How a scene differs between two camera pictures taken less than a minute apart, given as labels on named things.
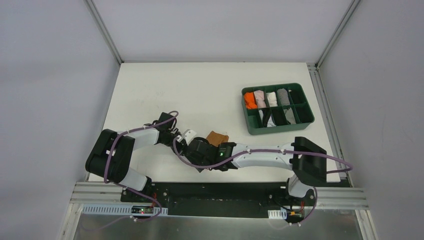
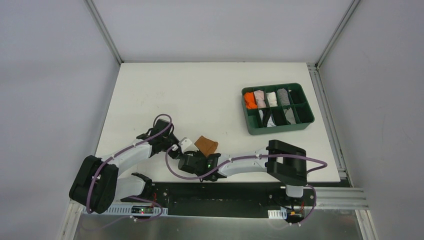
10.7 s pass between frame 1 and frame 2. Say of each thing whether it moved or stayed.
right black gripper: moved
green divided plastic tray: stayed
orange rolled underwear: stayed
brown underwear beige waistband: moved
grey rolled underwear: stayed
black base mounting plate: stayed
